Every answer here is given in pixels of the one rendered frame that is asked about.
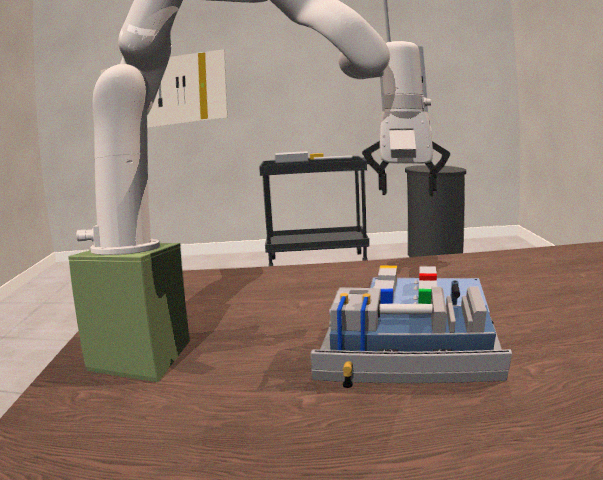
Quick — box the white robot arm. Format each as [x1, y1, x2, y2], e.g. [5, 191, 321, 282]
[76, 0, 431, 255]

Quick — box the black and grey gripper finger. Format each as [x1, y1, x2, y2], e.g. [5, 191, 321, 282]
[362, 141, 389, 195]
[425, 141, 450, 196]

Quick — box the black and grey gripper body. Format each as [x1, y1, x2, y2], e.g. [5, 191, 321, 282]
[380, 109, 433, 164]

